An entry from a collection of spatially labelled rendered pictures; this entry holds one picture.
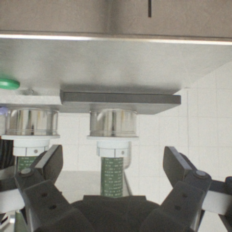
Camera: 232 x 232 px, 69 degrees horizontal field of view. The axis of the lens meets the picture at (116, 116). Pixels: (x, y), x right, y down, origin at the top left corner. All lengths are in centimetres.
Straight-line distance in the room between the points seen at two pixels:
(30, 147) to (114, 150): 11
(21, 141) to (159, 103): 17
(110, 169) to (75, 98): 10
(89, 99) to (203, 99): 185
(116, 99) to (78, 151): 159
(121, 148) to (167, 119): 161
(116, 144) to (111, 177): 4
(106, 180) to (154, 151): 156
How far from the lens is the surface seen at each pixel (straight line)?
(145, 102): 19
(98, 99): 19
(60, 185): 47
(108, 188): 23
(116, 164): 23
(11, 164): 58
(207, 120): 199
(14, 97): 20
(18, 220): 27
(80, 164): 177
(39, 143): 24
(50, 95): 18
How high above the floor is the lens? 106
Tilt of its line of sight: 5 degrees down
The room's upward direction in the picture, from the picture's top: 179 degrees counter-clockwise
